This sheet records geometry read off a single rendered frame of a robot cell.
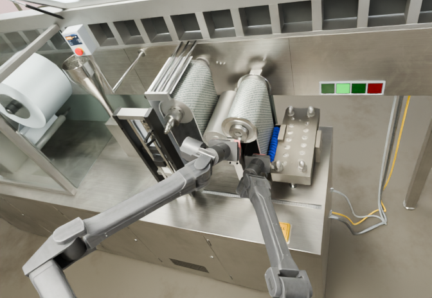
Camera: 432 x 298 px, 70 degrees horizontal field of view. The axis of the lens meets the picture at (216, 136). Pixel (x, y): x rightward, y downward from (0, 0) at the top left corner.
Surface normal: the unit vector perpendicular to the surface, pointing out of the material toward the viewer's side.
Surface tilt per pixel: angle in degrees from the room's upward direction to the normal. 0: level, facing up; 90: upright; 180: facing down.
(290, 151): 0
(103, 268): 0
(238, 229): 0
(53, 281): 21
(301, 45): 90
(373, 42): 90
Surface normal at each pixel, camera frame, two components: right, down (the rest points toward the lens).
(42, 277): 0.11, -0.54
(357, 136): -0.26, -0.66
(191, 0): -0.29, 0.74
